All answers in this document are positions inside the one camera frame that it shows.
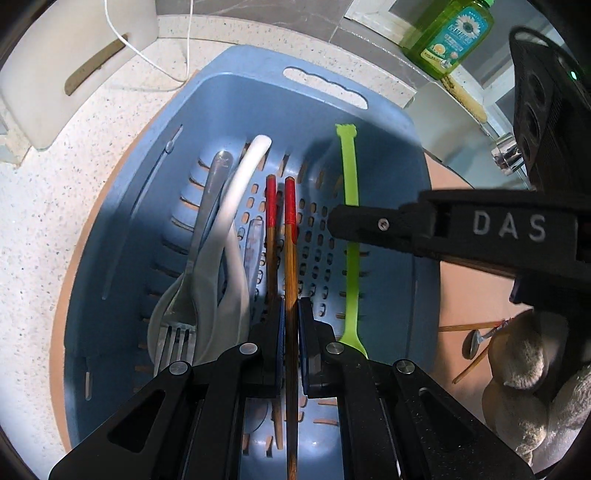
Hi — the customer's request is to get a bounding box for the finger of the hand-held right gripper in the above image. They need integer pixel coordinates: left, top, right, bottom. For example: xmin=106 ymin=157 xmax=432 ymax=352
xmin=327 ymin=203 xmax=432 ymax=253

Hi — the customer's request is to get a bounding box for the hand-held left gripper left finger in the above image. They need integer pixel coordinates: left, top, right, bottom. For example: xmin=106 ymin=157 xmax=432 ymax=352
xmin=48 ymin=300 xmax=284 ymax=480

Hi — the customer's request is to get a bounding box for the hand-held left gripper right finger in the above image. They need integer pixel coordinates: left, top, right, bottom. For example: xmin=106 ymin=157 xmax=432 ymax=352
xmin=298 ymin=298 xmax=536 ymax=480

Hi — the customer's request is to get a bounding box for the blue plastic basket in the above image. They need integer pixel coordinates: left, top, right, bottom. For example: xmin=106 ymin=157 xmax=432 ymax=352
xmin=62 ymin=45 xmax=442 ymax=480

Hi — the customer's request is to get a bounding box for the green plastic spoon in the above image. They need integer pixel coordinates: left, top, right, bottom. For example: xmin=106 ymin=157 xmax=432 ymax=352
xmin=335 ymin=123 xmax=370 ymax=361

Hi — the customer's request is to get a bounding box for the red-tipped wooden chopstick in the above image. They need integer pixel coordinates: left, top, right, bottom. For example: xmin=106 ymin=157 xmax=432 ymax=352
xmin=283 ymin=176 xmax=300 ymax=480
xmin=452 ymin=344 xmax=493 ymax=385
xmin=438 ymin=320 xmax=509 ymax=333
xmin=265 ymin=174 xmax=283 ymax=306

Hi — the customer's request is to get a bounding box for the metal fork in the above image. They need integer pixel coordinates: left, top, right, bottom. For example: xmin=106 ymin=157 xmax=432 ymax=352
xmin=152 ymin=150 xmax=234 ymax=371

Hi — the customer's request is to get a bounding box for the white ceramic spoon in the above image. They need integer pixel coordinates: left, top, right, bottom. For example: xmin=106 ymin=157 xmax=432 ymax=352
xmin=194 ymin=135 xmax=273 ymax=366

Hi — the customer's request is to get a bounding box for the person's right hand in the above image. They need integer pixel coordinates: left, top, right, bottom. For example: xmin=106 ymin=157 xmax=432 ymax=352
xmin=482 ymin=309 xmax=591 ymax=469

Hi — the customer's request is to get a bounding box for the chrome faucet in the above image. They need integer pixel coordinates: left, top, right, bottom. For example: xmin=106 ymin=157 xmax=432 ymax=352
xmin=491 ymin=133 xmax=528 ymax=175

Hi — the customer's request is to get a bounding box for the metal spoon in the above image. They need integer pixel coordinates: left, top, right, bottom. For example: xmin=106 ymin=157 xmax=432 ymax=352
xmin=463 ymin=323 xmax=509 ymax=360

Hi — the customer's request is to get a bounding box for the grey sink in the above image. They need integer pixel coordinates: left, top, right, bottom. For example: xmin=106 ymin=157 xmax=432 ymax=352
xmin=413 ymin=80 xmax=529 ymax=188

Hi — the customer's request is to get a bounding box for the yellow sponge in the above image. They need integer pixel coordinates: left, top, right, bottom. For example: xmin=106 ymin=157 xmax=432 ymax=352
xmin=440 ymin=76 xmax=489 ymax=124

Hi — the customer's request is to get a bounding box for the green dish soap bottle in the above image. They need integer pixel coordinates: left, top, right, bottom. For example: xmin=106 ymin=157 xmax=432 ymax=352
xmin=401 ymin=0 xmax=496 ymax=80

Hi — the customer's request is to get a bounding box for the white cutting board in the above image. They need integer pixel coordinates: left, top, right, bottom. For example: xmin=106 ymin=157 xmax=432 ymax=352
xmin=0 ymin=0 xmax=160 ymax=151

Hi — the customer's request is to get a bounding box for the white cable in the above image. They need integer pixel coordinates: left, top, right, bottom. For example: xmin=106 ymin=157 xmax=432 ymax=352
xmin=103 ymin=0 xmax=195 ymax=94

